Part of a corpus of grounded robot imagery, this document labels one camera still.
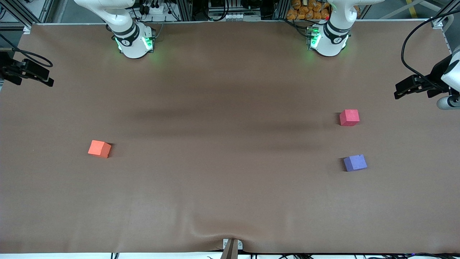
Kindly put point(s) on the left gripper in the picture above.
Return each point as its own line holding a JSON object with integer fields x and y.
{"x": 432, "y": 81}

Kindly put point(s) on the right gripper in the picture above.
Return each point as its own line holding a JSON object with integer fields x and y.
{"x": 8, "y": 68}

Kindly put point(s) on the orange foam block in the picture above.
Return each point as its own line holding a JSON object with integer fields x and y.
{"x": 97, "y": 148}

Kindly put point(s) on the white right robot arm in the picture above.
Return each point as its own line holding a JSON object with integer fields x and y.
{"x": 133, "y": 46}

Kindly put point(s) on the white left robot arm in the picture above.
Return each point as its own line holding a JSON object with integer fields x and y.
{"x": 332, "y": 45}

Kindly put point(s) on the red foam block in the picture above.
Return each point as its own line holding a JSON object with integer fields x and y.
{"x": 349, "y": 118}

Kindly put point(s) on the purple foam block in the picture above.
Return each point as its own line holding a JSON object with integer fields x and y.
{"x": 355, "y": 163}

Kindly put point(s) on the orange mesh bag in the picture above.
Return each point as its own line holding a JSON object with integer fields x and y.
{"x": 305, "y": 12}

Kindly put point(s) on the white power strip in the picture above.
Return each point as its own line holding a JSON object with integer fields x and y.
{"x": 156, "y": 10}

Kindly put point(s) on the white terminal block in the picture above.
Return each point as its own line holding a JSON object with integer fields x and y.
{"x": 244, "y": 16}

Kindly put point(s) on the brown table mat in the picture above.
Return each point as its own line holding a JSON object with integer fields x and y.
{"x": 230, "y": 180}

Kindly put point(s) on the white corner bracket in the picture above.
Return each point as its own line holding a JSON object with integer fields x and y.
{"x": 438, "y": 23}
{"x": 27, "y": 30}

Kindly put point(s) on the aluminium frame profile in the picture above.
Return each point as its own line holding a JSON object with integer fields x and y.
{"x": 21, "y": 14}
{"x": 445, "y": 10}

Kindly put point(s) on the aluminium frame post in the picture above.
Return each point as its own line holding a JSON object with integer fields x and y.
{"x": 184, "y": 10}
{"x": 282, "y": 9}

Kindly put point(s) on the metal bracket with brown strip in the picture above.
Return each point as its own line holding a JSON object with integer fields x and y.
{"x": 231, "y": 250}

